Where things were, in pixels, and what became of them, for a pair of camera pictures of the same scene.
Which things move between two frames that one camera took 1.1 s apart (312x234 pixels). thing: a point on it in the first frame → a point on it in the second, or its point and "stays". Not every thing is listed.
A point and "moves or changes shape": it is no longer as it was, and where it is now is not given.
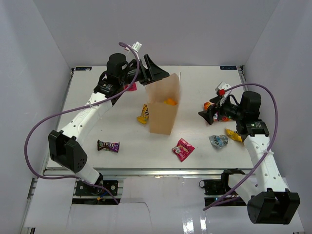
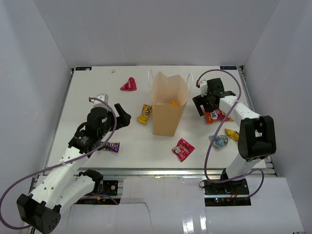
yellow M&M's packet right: x=234 y=135 stays
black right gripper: x=208 y=114 → x=200 y=101
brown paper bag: x=163 y=95 moves or changes shape
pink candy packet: x=183 y=149 stays
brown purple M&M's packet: x=112 y=146 stays
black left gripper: x=153 y=72 → x=124 y=119
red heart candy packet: x=132 y=87 stays
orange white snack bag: x=216 y=115 stays
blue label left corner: x=83 y=68 stays
